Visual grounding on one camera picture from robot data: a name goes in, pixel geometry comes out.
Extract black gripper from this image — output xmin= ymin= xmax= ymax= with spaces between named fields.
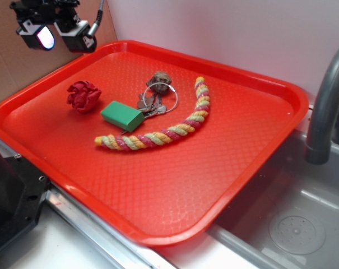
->
xmin=9 ymin=1 xmax=97 ymax=53

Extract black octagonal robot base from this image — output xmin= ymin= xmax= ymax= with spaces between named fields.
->
xmin=0 ymin=153 xmax=49 ymax=252

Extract crumpled red paper ball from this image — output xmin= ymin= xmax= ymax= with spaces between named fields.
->
xmin=67 ymin=81 xmax=102 ymax=113

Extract green rectangular block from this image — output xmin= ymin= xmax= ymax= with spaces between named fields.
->
xmin=100 ymin=101 xmax=145 ymax=132

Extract brown rock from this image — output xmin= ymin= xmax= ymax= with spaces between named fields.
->
xmin=146 ymin=71 xmax=172 ymax=95

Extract red plastic tray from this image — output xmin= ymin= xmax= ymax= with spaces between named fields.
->
xmin=0 ymin=41 xmax=309 ymax=246

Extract grey faucet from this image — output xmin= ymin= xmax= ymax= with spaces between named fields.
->
xmin=304 ymin=50 xmax=339 ymax=165

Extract grey sink basin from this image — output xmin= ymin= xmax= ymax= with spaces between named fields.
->
xmin=208 ymin=131 xmax=339 ymax=268

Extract silver flexible cable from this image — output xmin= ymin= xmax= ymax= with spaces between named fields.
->
xmin=87 ymin=0 xmax=106 ymax=37

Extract silver keys on ring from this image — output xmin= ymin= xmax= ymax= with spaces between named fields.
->
xmin=137 ymin=82 xmax=179 ymax=118

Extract multicolour twisted rope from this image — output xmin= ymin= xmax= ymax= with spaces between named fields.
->
xmin=94 ymin=76 xmax=211 ymax=152

